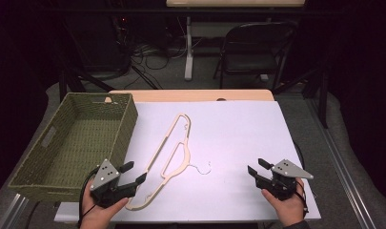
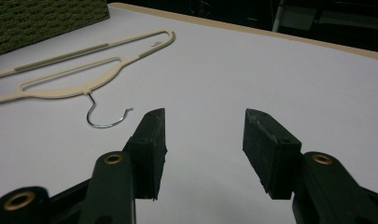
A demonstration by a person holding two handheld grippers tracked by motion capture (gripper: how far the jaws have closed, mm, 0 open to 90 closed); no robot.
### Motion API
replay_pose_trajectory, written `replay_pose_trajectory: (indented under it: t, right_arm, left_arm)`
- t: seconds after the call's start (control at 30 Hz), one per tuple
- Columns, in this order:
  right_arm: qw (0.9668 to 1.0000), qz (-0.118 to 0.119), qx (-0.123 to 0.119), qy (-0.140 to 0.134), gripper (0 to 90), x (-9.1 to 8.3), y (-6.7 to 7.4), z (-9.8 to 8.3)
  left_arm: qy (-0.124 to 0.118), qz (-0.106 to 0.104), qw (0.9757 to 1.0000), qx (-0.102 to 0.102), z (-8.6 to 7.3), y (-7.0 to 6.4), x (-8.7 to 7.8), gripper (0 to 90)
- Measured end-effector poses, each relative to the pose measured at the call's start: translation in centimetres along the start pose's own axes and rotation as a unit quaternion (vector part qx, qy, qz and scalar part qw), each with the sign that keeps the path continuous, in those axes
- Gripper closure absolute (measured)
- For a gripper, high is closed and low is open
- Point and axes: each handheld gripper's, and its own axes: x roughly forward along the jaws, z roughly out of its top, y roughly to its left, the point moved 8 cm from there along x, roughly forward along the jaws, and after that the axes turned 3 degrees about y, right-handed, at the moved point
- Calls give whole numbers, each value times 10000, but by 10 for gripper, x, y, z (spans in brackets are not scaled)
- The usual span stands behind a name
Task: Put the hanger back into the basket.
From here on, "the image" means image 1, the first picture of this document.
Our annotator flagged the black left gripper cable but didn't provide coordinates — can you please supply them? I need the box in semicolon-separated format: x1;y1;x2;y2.
77;166;101;228

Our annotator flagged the green woven basket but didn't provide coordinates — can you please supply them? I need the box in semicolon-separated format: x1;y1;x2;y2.
8;92;139;203

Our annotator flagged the grey metal floor rail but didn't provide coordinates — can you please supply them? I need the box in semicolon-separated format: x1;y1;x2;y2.
0;193;30;229
306;94;378;229

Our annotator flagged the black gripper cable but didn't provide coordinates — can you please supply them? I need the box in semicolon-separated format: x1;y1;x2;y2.
77;166;101;228
295;179;310;215

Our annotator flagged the white desk with leg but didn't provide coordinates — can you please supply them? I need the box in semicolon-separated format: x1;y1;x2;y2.
165;0;307;82

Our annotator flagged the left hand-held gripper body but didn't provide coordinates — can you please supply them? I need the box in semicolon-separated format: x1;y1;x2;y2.
90;158;139;209

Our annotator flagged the black equipment case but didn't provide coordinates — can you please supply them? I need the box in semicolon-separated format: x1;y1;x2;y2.
64;12;132;74

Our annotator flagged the black metal stand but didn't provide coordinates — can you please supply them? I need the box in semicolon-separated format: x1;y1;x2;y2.
272;61;331;130
57;18;116;103

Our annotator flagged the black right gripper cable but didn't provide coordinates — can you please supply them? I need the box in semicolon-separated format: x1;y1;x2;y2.
295;179;310;215

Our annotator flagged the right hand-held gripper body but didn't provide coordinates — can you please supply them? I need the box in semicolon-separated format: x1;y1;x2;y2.
254;158;315;201

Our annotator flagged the black folding chair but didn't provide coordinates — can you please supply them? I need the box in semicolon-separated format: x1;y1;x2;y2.
212;21;299;93

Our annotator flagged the beige wooden clothes hanger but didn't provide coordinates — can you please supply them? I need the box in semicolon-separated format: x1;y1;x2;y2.
125;113;213;212

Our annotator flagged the person's right hand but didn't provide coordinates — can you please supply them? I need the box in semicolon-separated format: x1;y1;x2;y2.
260;177;307;228

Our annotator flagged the bundle of floor cables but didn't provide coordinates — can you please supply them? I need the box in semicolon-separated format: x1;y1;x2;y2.
122;39;190;91

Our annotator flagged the person's left hand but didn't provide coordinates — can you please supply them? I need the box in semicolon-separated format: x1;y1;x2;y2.
80;178;130;229

